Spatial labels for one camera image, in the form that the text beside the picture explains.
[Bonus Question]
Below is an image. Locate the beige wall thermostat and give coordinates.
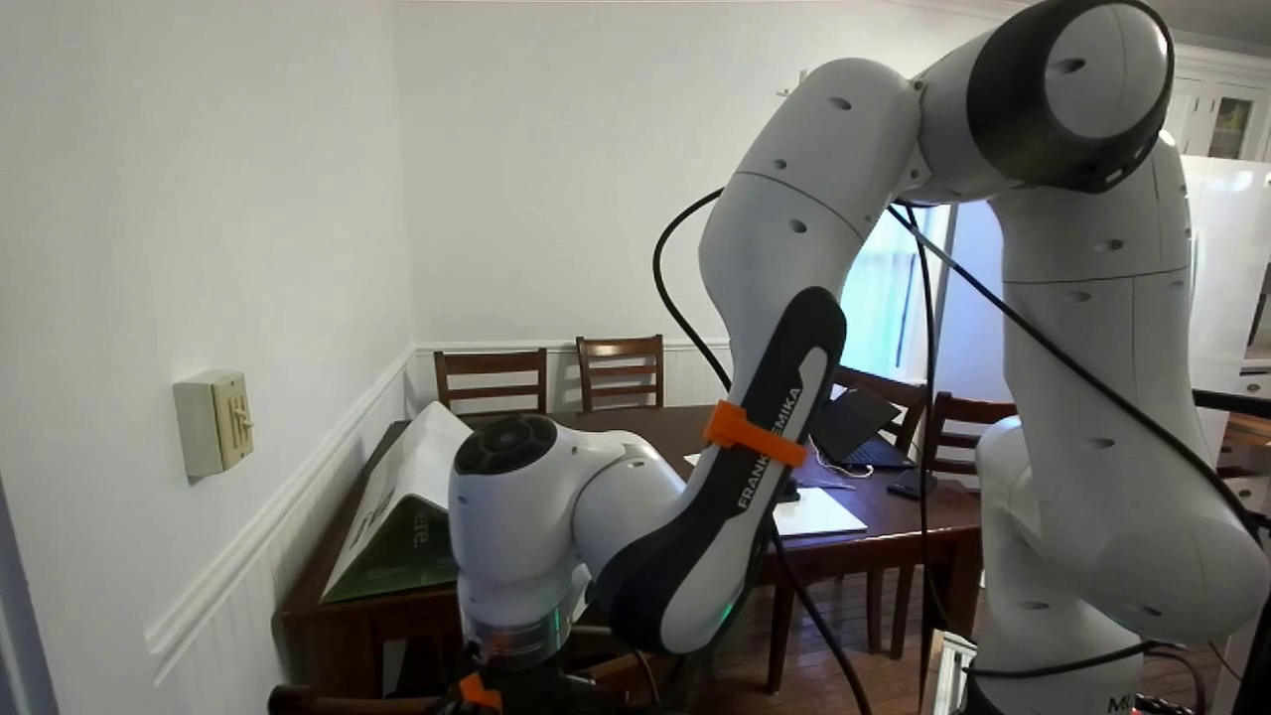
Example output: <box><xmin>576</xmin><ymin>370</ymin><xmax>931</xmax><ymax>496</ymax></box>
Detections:
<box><xmin>170</xmin><ymin>370</ymin><xmax>259</xmax><ymax>485</ymax></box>

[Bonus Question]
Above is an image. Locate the dark open laptop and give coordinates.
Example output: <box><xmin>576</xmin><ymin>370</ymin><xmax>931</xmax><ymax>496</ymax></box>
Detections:
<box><xmin>808</xmin><ymin>385</ymin><xmax>918</xmax><ymax>476</ymax></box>

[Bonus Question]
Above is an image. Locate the green and white board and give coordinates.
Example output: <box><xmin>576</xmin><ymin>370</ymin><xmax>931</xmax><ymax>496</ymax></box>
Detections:
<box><xmin>317</xmin><ymin>403</ymin><xmax>477</xmax><ymax>607</ymax></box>

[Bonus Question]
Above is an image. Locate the black looping cable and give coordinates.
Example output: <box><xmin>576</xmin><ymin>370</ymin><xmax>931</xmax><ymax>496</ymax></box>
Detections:
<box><xmin>649</xmin><ymin>182</ymin><xmax>878</xmax><ymax>715</ymax></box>

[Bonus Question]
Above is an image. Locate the orange cable clip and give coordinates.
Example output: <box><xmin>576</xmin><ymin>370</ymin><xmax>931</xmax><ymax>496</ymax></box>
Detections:
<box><xmin>701</xmin><ymin>399</ymin><xmax>813</xmax><ymax>472</ymax></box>

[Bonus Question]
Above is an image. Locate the white wall cabinet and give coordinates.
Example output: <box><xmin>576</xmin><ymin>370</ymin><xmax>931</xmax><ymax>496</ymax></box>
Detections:
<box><xmin>1163</xmin><ymin>43</ymin><xmax>1271</xmax><ymax>165</ymax></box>

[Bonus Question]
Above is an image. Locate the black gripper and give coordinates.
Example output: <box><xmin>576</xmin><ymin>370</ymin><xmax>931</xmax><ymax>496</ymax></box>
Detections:
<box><xmin>489</xmin><ymin>644</ymin><xmax>627</xmax><ymax>715</ymax></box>

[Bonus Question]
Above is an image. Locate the bright window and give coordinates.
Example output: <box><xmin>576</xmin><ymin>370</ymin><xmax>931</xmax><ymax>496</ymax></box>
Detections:
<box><xmin>840</xmin><ymin>201</ymin><xmax>963</xmax><ymax>390</ymax></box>

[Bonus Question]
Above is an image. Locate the black long cable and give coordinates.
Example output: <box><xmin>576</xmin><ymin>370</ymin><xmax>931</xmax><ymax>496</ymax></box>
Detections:
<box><xmin>882</xmin><ymin>194</ymin><xmax>1271</xmax><ymax>561</ymax></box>

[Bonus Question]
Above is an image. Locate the dark wooden dining table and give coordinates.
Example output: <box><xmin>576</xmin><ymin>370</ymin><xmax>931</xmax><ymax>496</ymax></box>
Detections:
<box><xmin>276</xmin><ymin>399</ymin><xmax>1029</xmax><ymax>704</ymax></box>

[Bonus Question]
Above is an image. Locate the white refrigerator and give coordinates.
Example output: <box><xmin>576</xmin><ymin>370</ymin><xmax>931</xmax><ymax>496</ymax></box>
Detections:
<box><xmin>1178</xmin><ymin>153</ymin><xmax>1271</xmax><ymax>365</ymax></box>

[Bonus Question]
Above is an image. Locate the small orange gripper mount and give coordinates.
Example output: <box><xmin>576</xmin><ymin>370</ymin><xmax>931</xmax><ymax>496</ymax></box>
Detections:
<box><xmin>455</xmin><ymin>667</ymin><xmax>508</xmax><ymax>715</ymax></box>

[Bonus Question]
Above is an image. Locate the black vertical cable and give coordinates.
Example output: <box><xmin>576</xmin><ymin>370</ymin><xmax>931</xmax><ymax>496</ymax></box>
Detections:
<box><xmin>909</xmin><ymin>203</ymin><xmax>955</xmax><ymax>700</ymax></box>

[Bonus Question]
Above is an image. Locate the large white paper sheet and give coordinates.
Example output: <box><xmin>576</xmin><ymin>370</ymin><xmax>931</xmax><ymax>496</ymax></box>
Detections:
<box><xmin>771</xmin><ymin>485</ymin><xmax>870</xmax><ymax>542</ymax></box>

